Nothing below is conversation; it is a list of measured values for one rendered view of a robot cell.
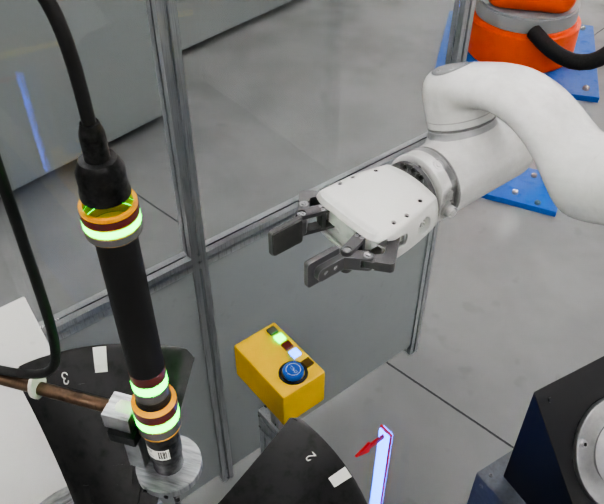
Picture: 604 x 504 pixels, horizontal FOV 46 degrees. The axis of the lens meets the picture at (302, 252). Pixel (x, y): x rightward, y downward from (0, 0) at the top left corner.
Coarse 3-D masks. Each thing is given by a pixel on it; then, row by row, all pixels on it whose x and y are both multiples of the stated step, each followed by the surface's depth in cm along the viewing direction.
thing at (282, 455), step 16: (288, 432) 108; (304, 432) 108; (272, 448) 106; (288, 448) 106; (304, 448) 107; (320, 448) 107; (256, 464) 105; (272, 464) 105; (288, 464) 105; (304, 464) 105; (320, 464) 106; (336, 464) 106; (240, 480) 104; (256, 480) 103; (272, 480) 103; (288, 480) 104; (304, 480) 104; (320, 480) 104; (352, 480) 105; (224, 496) 102; (240, 496) 102; (256, 496) 102; (272, 496) 102; (288, 496) 102; (304, 496) 102; (320, 496) 103; (336, 496) 103; (352, 496) 104
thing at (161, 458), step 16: (80, 128) 47; (96, 128) 48; (80, 144) 48; (96, 144) 48; (80, 160) 49; (96, 160) 49; (112, 160) 49; (80, 176) 49; (96, 176) 49; (112, 176) 49; (80, 192) 50; (96, 192) 50; (112, 192) 50; (128, 192) 51; (96, 208) 50; (160, 448) 71; (176, 448) 73; (160, 464) 74; (176, 464) 74
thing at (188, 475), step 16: (112, 400) 72; (128, 400) 72; (112, 416) 70; (128, 416) 70; (112, 432) 72; (128, 432) 71; (128, 448) 74; (144, 448) 74; (192, 448) 78; (144, 464) 75; (192, 464) 76; (144, 480) 75; (160, 480) 75; (176, 480) 75; (192, 480) 75; (160, 496) 74
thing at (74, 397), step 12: (0, 384) 74; (12, 384) 74; (24, 384) 73; (48, 384) 73; (48, 396) 73; (60, 396) 72; (72, 396) 72; (84, 396) 72; (96, 396) 72; (96, 408) 72
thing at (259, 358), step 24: (264, 336) 140; (288, 336) 140; (240, 360) 139; (264, 360) 136; (288, 360) 136; (312, 360) 136; (264, 384) 134; (288, 384) 131; (312, 384) 133; (288, 408) 132
